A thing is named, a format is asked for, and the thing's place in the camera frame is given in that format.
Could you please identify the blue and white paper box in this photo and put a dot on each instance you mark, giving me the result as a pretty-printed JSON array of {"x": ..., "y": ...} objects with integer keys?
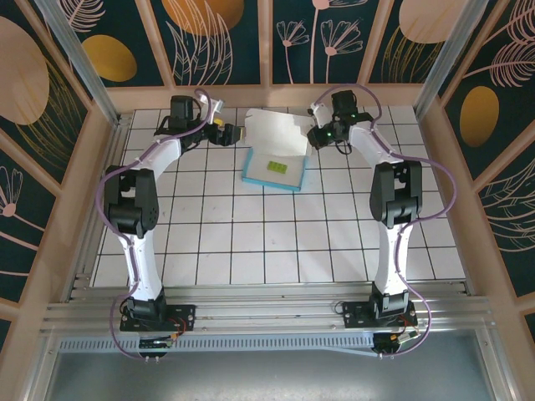
[{"x": 288, "y": 177}]

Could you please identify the aluminium corner post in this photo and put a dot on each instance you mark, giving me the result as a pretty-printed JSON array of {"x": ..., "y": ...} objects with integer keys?
[
  {"x": 82, "y": 62},
  {"x": 455, "y": 54}
]

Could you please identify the grey metal sheet panel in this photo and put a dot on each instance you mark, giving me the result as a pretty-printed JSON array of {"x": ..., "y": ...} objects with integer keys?
[{"x": 267, "y": 376}]

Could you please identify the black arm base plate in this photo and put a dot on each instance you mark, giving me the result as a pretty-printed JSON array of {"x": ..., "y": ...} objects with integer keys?
[
  {"x": 184, "y": 317},
  {"x": 355, "y": 315}
]

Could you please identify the long aluminium mounting rail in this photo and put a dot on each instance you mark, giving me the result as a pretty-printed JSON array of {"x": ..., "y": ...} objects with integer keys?
[{"x": 267, "y": 311}]

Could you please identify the green toy brick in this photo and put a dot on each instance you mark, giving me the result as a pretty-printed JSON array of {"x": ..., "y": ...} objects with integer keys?
[{"x": 278, "y": 166}]

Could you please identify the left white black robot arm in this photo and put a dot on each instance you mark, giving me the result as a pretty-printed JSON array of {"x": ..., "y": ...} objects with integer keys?
[{"x": 144, "y": 271}]

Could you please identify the aluminium frame beam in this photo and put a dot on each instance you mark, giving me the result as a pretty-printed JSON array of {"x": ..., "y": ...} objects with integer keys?
[
  {"x": 497, "y": 367},
  {"x": 39, "y": 367}
]

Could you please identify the black electronics with yellow plug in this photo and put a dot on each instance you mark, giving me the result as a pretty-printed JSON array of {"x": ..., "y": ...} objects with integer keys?
[{"x": 386, "y": 344}]

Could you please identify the small black circuit board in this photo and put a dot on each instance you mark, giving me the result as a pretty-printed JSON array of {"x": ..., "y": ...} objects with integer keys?
[{"x": 154, "y": 343}]

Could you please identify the aluminium side rail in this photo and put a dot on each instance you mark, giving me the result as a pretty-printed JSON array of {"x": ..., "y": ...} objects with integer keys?
[{"x": 115, "y": 146}]

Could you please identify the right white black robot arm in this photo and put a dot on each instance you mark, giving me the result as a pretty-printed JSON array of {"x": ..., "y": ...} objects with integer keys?
[{"x": 393, "y": 263}]

